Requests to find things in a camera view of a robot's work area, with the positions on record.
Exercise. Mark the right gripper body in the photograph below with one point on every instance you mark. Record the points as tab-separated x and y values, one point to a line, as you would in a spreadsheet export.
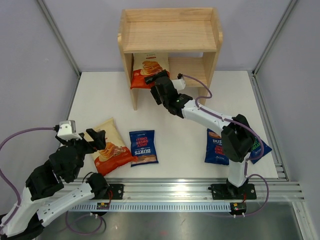
160	82

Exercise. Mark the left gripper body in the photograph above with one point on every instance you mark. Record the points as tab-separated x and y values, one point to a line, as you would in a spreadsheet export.
88	142

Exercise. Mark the cassava chips bag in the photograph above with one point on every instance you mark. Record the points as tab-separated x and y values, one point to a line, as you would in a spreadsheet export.
147	65
115	154

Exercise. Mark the blue Burts chilli bag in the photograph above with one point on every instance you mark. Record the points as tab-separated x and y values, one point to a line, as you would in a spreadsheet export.
214	150
143	147

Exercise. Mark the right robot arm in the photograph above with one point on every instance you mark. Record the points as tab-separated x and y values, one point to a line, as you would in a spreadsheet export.
237	138

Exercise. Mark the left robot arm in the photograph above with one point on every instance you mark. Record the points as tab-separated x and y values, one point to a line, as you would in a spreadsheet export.
30	215

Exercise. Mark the wooden two-tier shelf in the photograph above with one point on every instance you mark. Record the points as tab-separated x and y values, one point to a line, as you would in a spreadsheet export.
172	30

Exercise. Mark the blue Burts salt vinegar bag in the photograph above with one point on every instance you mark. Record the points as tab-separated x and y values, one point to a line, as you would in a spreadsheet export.
255	154

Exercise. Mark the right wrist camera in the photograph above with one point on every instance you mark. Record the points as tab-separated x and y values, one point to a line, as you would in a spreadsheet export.
179	83

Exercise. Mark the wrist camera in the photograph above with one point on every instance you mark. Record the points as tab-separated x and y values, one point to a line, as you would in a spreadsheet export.
67	131
179	83

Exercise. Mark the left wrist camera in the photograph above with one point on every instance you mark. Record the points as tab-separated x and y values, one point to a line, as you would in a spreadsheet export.
67	131

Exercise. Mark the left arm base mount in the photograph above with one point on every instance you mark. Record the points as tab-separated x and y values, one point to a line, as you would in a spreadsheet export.
115	192

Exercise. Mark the aluminium mounting rail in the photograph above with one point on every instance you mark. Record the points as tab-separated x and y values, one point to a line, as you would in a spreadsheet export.
188	197

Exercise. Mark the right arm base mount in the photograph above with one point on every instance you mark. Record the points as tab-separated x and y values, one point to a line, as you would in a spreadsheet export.
223	191

